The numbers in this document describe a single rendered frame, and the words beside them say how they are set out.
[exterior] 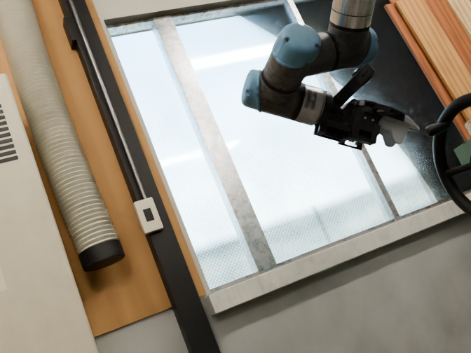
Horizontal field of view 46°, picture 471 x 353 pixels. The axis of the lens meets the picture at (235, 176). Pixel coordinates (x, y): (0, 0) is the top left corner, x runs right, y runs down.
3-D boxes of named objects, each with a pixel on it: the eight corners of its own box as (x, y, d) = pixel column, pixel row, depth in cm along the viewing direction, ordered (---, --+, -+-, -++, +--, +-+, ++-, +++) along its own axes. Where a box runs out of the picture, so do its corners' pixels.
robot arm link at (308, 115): (296, 90, 114) (310, 77, 106) (317, 96, 115) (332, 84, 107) (289, 125, 112) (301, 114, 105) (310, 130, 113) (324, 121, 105)
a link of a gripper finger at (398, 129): (414, 151, 113) (372, 139, 111) (419, 123, 114) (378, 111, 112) (422, 148, 110) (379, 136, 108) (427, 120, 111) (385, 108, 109)
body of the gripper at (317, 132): (363, 151, 115) (308, 136, 113) (370, 112, 116) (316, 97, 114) (380, 144, 107) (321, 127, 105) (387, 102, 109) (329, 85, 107)
